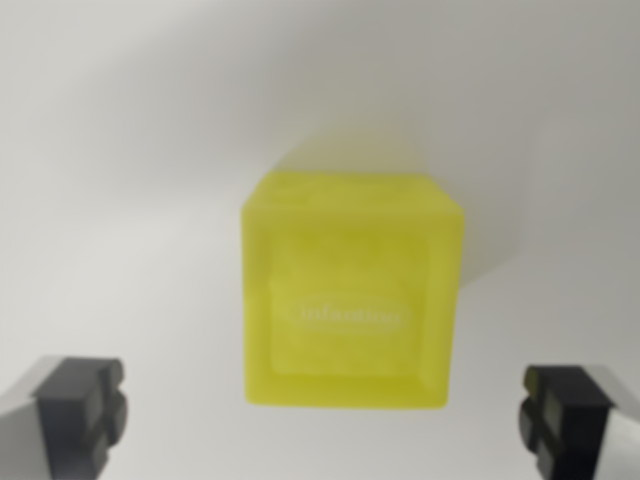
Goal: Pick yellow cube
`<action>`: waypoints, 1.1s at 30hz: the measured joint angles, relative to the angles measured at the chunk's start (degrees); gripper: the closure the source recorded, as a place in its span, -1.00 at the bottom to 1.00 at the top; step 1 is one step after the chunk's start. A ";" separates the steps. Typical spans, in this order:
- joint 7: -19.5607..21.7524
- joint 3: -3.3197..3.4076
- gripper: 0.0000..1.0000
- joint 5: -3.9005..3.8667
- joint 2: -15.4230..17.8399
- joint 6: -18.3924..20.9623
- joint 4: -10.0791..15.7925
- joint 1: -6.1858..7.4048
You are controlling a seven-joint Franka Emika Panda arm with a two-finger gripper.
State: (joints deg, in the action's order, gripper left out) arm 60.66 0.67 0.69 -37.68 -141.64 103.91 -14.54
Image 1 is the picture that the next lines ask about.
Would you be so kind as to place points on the translucent yellow cube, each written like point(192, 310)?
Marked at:
point(350, 300)

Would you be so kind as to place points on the black silver gripper left finger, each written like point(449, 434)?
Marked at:
point(70, 420)

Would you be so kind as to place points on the black silver gripper right finger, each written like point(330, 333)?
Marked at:
point(570, 425)

